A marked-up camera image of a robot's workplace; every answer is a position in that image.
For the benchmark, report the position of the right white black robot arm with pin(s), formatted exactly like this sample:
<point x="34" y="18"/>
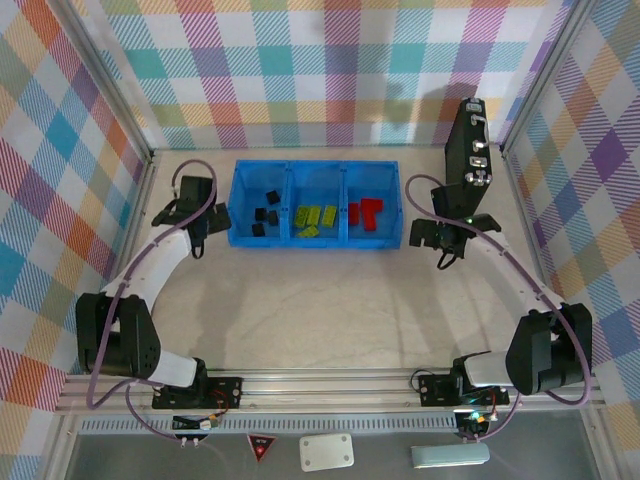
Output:
<point x="515" y="270"/>

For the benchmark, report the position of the black lego brick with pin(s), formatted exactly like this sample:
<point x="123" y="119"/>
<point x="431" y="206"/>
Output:
<point x="260" y="214"/>
<point x="273" y="217"/>
<point x="258" y="230"/>
<point x="272" y="197"/>

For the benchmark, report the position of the red triangular sticker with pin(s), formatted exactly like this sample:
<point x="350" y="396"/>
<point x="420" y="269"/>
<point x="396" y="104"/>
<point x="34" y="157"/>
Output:
<point x="260" y="445"/>

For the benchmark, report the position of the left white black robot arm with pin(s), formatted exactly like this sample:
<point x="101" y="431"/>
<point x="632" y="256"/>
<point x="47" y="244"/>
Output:
<point x="120" y="345"/>

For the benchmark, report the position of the green lego brick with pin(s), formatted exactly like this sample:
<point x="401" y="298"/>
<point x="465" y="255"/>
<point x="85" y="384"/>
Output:
<point x="308" y="231"/>
<point x="314" y="215"/>
<point x="328" y="216"/>
<point x="301" y="215"/>

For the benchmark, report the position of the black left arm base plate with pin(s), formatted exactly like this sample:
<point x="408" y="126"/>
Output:
<point x="230" y="390"/>

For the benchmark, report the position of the aluminium side rail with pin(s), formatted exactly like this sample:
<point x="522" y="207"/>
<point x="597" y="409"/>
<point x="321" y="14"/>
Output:
<point x="144" y="195"/>

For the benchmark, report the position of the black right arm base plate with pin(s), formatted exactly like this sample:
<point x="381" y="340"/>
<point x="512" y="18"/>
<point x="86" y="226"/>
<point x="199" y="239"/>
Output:
<point x="430" y="390"/>

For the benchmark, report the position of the white rectangular plate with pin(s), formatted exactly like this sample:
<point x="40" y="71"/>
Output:
<point x="326" y="452"/>

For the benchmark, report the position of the aluminium frame post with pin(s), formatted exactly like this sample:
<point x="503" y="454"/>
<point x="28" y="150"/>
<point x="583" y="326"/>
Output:
<point x="542" y="80"/>
<point x="107" y="85"/>

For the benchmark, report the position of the blue three-compartment bin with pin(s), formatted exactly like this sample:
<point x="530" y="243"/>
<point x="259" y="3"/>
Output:
<point x="320" y="180"/>

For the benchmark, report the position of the controller board with green light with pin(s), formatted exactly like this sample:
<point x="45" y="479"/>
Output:
<point x="472" y="419"/>

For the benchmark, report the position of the grey oblong box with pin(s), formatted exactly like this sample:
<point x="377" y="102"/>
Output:
<point x="450" y="456"/>

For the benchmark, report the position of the black briefcase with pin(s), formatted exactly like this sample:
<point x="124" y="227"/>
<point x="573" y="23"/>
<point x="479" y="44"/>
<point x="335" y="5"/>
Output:
<point x="465" y="150"/>

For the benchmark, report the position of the aluminium frame rail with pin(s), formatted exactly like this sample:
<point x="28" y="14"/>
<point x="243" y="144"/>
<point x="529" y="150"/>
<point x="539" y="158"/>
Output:
<point x="325" y="395"/>

